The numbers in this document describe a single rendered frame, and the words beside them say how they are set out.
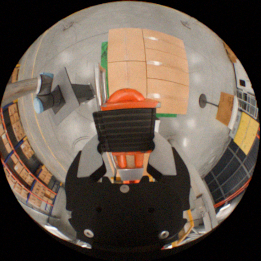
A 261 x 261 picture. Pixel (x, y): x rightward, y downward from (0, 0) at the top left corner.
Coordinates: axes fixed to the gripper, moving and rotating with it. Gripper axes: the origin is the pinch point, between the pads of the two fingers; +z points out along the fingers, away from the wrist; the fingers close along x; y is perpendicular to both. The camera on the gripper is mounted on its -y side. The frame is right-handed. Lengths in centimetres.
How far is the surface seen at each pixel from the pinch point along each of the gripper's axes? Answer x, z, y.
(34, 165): -827, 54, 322
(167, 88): 47, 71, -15
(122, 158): -1.0, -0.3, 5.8
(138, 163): 2.3, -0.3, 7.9
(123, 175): -1.3, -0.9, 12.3
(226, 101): 179, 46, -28
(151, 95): 26, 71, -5
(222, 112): 175, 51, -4
